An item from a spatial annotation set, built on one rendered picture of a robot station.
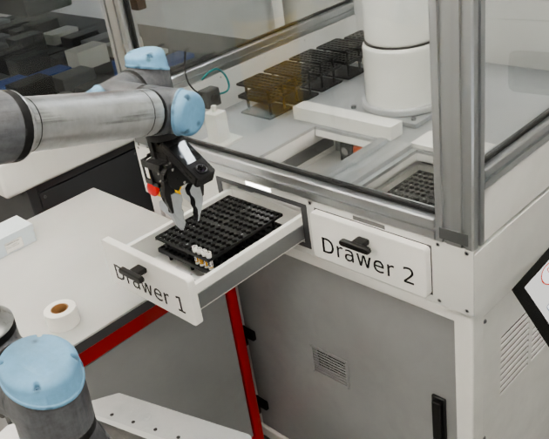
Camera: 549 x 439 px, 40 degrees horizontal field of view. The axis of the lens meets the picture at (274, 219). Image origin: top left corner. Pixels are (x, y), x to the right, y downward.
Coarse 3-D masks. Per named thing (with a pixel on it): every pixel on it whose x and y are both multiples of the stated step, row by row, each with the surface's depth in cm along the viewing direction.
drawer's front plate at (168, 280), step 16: (112, 240) 158; (112, 256) 158; (128, 256) 153; (144, 256) 150; (112, 272) 162; (160, 272) 146; (176, 272) 143; (128, 288) 160; (160, 288) 149; (176, 288) 144; (192, 288) 142; (160, 304) 152; (176, 304) 147; (192, 304) 143; (192, 320) 146
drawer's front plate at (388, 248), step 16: (320, 224) 156; (336, 224) 153; (352, 224) 150; (320, 240) 159; (336, 240) 155; (384, 240) 145; (400, 240) 142; (320, 256) 161; (336, 256) 157; (368, 256) 150; (384, 256) 147; (400, 256) 144; (416, 256) 141; (368, 272) 152; (384, 272) 149; (400, 272) 146; (416, 272) 143; (416, 288) 145
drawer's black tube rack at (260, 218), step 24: (192, 216) 168; (216, 216) 168; (240, 216) 166; (264, 216) 164; (168, 240) 163; (192, 240) 159; (216, 240) 157; (240, 240) 156; (192, 264) 156; (216, 264) 155
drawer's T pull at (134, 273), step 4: (120, 268) 150; (124, 268) 150; (132, 268) 150; (136, 268) 150; (140, 268) 149; (144, 268) 149; (120, 272) 150; (124, 272) 149; (128, 272) 149; (132, 272) 148; (136, 272) 148; (140, 272) 149; (144, 272) 149; (128, 276) 149; (132, 276) 147; (136, 276) 147; (140, 276) 147; (136, 280) 147; (140, 280) 146; (144, 280) 147
